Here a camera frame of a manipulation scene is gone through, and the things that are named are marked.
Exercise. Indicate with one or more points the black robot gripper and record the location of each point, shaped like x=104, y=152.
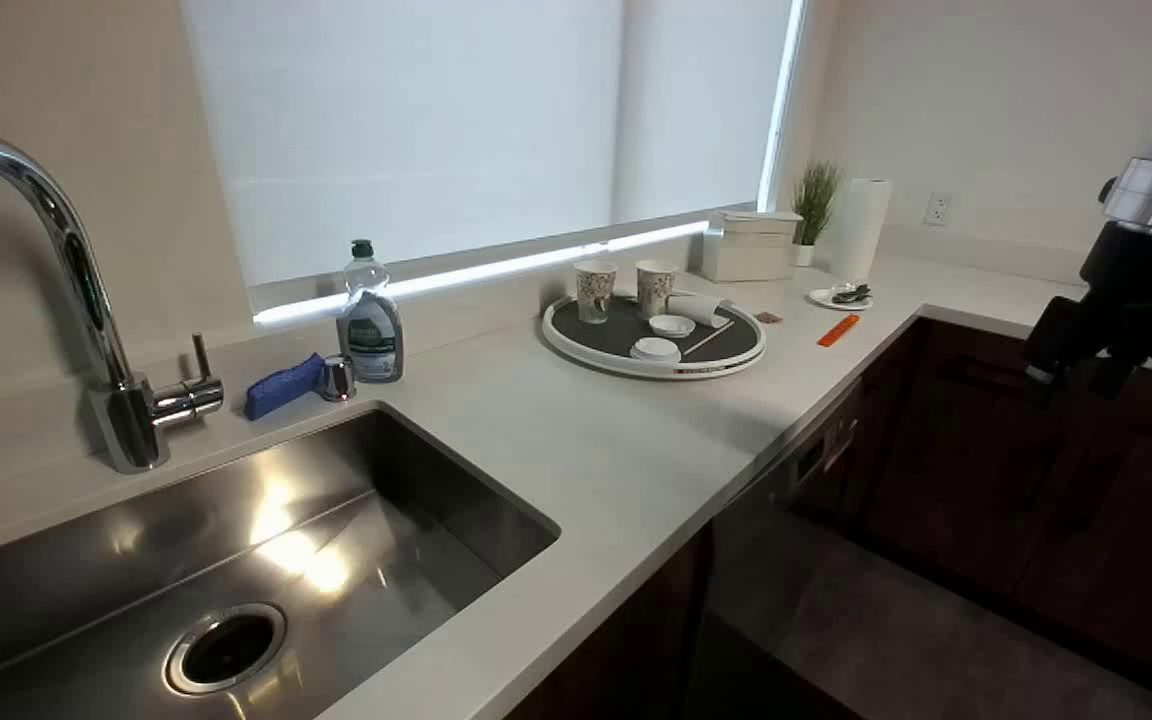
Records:
x=1106, y=335

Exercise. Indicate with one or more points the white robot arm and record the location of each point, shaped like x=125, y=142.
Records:
x=1111, y=329

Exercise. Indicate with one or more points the dark wood cabinet doors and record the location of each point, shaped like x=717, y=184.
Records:
x=1033, y=505

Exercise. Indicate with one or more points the white paper towel roll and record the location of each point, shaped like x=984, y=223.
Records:
x=854, y=231

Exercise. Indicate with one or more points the small plate with dark item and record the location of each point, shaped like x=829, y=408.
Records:
x=841, y=296

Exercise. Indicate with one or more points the orange flat strip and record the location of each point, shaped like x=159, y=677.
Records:
x=836, y=329

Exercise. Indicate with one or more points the small green potted plant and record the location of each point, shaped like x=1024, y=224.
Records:
x=813, y=211

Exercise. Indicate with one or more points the white rectangular container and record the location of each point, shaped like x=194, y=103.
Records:
x=749, y=244

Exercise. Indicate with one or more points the small white bowl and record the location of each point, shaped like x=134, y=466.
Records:
x=672, y=325

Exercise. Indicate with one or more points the right patterned paper cup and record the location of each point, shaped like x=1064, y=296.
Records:
x=654, y=285

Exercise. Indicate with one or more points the patterned paper cup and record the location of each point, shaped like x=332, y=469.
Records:
x=654, y=285
x=593, y=288

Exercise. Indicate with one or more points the small white dish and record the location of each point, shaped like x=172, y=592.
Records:
x=654, y=348

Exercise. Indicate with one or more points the round black serving tray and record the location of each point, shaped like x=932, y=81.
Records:
x=610, y=346

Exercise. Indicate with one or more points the left patterned paper cup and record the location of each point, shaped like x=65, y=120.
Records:
x=593, y=288

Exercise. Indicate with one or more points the white roller window blind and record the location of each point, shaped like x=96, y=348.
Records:
x=452, y=125

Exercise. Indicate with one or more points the dish soap bottle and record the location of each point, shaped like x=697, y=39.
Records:
x=370, y=329

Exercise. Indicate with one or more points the blue scrub brush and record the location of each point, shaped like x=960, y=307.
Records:
x=309, y=378

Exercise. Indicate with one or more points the stainless steel sink basin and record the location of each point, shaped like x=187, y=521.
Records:
x=257, y=590

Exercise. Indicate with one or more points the chrome kitchen faucet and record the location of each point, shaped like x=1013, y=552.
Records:
x=129, y=412

